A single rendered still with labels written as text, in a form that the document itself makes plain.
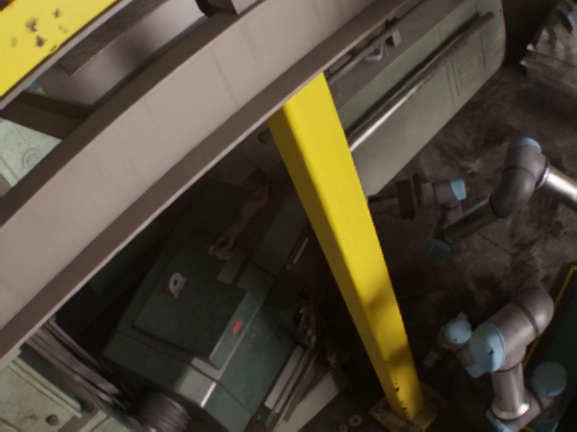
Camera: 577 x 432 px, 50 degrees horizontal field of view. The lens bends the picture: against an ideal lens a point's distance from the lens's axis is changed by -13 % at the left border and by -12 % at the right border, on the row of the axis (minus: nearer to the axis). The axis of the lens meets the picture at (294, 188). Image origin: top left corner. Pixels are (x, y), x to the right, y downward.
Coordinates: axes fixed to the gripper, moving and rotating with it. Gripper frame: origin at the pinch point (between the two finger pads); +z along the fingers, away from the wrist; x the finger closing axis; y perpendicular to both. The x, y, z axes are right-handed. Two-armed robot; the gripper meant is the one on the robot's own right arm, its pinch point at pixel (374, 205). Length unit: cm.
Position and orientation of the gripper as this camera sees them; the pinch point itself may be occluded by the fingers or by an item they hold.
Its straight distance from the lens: 233.5
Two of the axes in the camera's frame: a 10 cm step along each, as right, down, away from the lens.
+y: 2.7, 6.2, 7.4
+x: -0.2, -7.6, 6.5
